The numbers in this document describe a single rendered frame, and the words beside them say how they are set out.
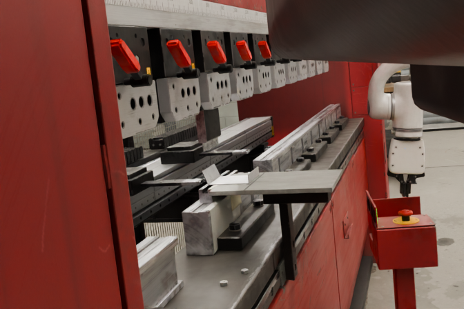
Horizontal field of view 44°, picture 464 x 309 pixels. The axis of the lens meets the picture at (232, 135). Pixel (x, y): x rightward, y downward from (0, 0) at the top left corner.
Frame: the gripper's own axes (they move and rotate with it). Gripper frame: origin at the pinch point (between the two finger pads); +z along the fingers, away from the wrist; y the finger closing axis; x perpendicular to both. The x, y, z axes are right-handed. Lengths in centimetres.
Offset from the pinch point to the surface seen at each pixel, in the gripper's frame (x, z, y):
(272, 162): -2.3, -7.7, -39.0
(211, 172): -42, -13, -50
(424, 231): -15.0, 8.0, 3.3
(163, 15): -72, -47, -53
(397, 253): -15.2, 14.4, -3.8
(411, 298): -7.8, 30.2, 1.8
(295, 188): -56, -12, -30
